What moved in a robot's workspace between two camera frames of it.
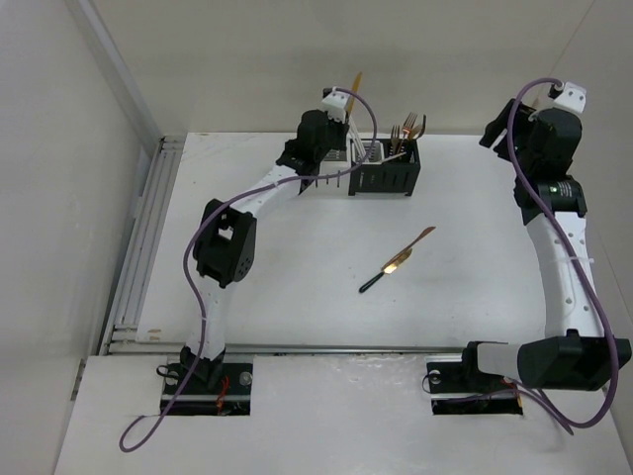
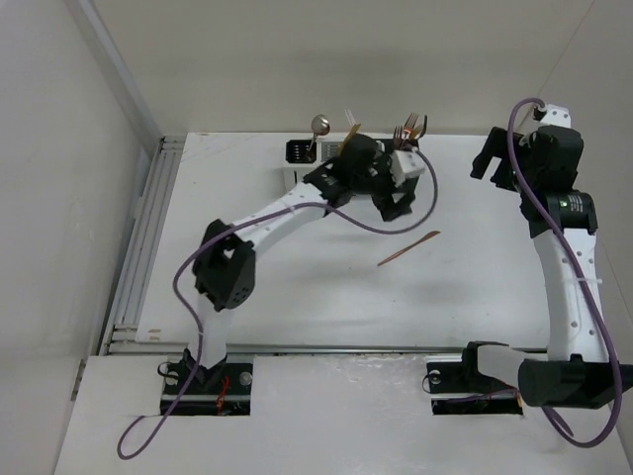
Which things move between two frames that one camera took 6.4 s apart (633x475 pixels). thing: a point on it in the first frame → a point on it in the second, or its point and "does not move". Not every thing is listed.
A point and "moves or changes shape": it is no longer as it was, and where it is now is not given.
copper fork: (407, 126) does not move
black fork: (423, 127) does not move
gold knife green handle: (390, 267) moves or changes shape
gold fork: (413, 131) does not move
